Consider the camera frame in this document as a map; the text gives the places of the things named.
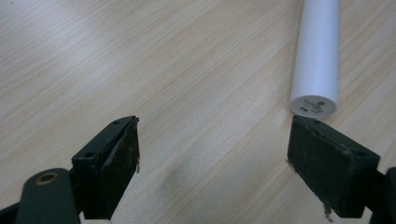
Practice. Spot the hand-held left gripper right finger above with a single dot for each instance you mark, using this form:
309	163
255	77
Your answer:
330	168

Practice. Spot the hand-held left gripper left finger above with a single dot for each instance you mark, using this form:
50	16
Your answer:
107	168

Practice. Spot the white cylindrical tube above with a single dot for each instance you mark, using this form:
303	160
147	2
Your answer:
317	56

